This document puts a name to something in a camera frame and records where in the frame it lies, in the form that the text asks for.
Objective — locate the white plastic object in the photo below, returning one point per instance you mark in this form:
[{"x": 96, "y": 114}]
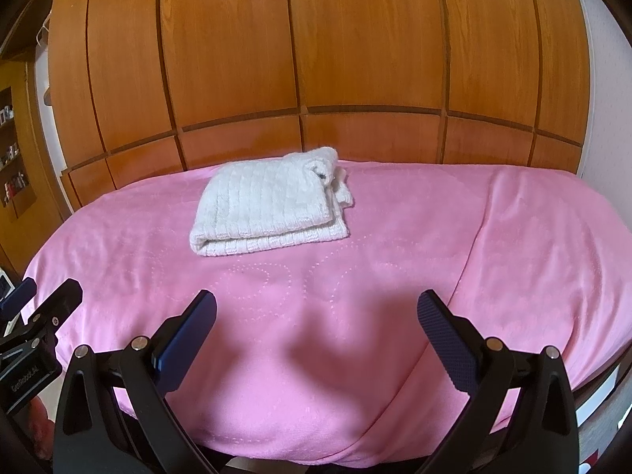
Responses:
[{"x": 5, "y": 284}]

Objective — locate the wooden shelf unit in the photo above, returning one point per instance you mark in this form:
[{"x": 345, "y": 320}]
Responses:
[{"x": 27, "y": 229}]

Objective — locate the wooden wardrobe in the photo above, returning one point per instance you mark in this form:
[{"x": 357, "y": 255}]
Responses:
[{"x": 316, "y": 34}]

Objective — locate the group of small bottles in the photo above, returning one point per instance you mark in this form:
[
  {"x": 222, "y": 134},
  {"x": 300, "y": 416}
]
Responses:
[{"x": 12, "y": 153}]

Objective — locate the pink blanket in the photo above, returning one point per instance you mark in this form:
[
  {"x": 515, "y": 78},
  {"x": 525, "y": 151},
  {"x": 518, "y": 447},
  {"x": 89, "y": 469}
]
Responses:
[{"x": 444, "y": 256}]

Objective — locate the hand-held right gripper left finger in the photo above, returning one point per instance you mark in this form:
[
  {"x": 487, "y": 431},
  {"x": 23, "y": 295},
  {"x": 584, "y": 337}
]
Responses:
[{"x": 186, "y": 340}]

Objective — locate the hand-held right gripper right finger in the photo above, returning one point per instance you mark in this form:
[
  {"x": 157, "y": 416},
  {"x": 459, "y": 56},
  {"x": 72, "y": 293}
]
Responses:
[{"x": 447, "y": 343}]

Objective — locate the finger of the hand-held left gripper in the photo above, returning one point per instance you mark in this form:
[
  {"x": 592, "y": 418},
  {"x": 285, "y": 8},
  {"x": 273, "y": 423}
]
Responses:
[
  {"x": 17, "y": 294},
  {"x": 64, "y": 296}
]

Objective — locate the white knitted sweater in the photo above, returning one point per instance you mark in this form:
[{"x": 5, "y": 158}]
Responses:
[{"x": 256, "y": 202}]

